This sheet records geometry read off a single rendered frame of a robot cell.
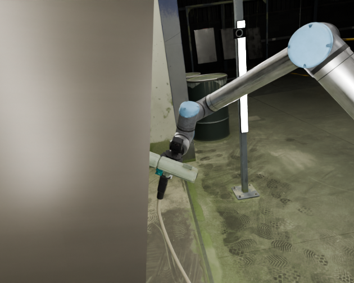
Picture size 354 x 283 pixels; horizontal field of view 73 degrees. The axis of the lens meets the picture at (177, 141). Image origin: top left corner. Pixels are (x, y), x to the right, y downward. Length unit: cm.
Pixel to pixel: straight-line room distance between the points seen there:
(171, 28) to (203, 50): 494
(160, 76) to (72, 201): 221
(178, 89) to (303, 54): 197
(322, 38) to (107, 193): 67
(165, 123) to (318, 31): 214
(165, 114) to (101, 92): 227
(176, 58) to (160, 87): 33
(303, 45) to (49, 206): 76
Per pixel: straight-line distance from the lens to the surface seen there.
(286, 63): 100
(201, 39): 757
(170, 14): 264
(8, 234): 61
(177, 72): 264
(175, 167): 90
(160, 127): 274
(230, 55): 777
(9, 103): 49
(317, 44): 80
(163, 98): 266
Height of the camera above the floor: 133
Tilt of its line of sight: 21 degrees down
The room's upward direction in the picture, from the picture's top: 8 degrees counter-clockwise
